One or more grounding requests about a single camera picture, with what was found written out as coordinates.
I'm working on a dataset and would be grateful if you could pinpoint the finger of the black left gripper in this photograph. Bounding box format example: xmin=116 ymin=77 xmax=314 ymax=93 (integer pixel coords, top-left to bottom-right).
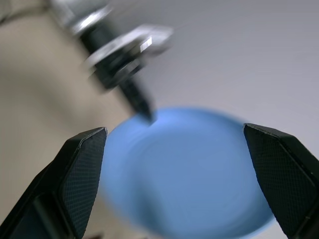
xmin=119 ymin=74 xmax=158 ymax=127

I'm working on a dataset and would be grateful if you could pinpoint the blue plate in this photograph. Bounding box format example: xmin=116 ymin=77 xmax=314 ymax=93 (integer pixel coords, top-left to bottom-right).
xmin=99 ymin=107 xmax=278 ymax=238

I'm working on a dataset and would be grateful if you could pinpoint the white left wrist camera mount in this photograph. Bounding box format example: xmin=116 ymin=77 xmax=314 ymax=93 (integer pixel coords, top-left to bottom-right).
xmin=84 ymin=24 xmax=174 ymax=73

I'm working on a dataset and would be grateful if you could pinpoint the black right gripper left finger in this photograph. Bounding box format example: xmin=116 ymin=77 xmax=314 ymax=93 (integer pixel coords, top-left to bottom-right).
xmin=0 ymin=126 xmax=109 ymax=239

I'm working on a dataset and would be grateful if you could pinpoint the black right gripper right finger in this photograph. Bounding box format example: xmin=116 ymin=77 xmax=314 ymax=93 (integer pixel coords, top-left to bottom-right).
xmin=242 ymin=122 xmax=319 ymax=239

